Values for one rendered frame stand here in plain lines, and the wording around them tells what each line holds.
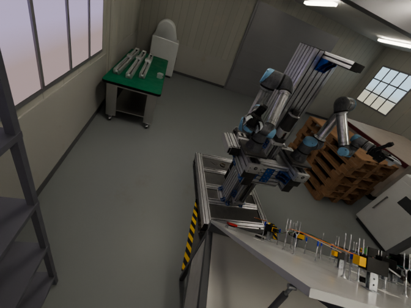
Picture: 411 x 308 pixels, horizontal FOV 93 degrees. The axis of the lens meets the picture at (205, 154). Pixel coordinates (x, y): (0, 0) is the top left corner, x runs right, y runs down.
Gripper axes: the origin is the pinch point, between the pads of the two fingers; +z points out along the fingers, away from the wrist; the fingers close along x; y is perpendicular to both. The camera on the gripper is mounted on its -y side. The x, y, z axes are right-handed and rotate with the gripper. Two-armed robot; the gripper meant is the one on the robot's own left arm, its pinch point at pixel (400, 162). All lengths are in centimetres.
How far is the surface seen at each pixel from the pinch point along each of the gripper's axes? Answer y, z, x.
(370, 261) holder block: -16, 19, 127
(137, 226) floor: 137, -101, 160
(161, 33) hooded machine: 55, -576, -46
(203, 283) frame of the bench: 58, -11, 149
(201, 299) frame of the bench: 57, -5, 154
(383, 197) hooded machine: 124, 13, -189
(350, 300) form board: -25, 18, 151
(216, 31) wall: 31, -571, -223
